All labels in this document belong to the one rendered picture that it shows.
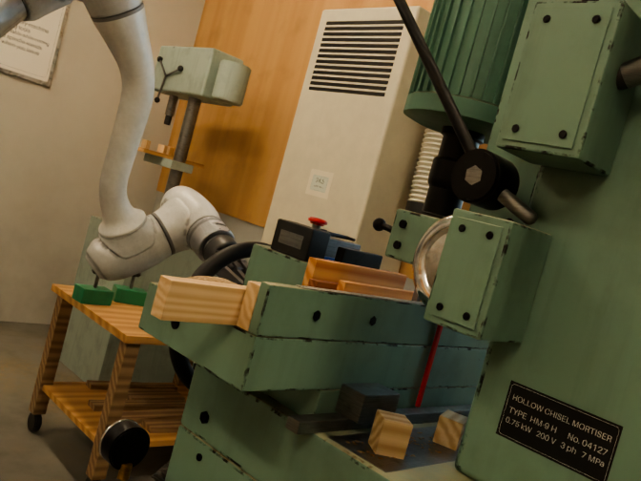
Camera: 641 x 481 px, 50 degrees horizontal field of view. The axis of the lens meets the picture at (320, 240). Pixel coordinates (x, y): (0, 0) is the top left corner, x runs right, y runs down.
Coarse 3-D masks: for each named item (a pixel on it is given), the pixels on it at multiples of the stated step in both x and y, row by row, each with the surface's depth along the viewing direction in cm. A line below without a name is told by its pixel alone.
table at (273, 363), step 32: (160, 320) 81; (192, 352) 76; (224, 352) 72; (256, 352) 70; (288, 352) 73; (320, 352) 77; (352, 352) 81; (384, 352) 86; (416, 352) 91; (448, 352) 96; (480, 352) 103; (256, 384) 71; (288, 384) 74; (320, 384) 78; (384, 384) 87; (416, 384) 92; (448, 384) 98
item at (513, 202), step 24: (408, 24) 85; (432, 72) 81; (456, 120) 78; (456, 168) 75; (480, 168) 73; (504, 168) 72; (456, 192) 74; (480, 192) 72; (504, 192) 72; (528, 216) 70
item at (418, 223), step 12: (396, 216) 96; (408, 216) 94; (420, 216) 93; (396, 228) 95; (408, 228) 94; (420, 228) 93; (396, 240) 95; (408, 240) 94; (396, 252) 95; (408, 252) 93
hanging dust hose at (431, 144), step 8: (424, 136) 244; (432, 136) 238; (440, 136) 236; (424, 144) 240; (432, 144) 237; (440, 144) 236; (424, 152) 239; (432, 152) 237; (424, 160) 239; (432, 160) 237; (416, 168) 243; (424, 168) 238; (416, 176) 240; (424, 176) 237; (416, 184) 240; (424, 184) 237; (416, 192) 239; (424, 192) 236; (408, 200) 241; (416, 200) 238; (408, 208) 240; (416, 208) 237; (432, 216) 236; (440, 216) 237
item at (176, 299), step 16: (160, 288) 66; (176, 288) 66; (192, 288) 67; (208, 288) 68; (224, 288) 70; (240, 288) 71; (160, 304) 65; (176, 304) 66; (192, 304) 67; (208, 304) 69; (224, 304) 70; (240, 304) 72; (176, 320) 66; (192, 320) 68; (208, 320) 69; (224, 320) 71
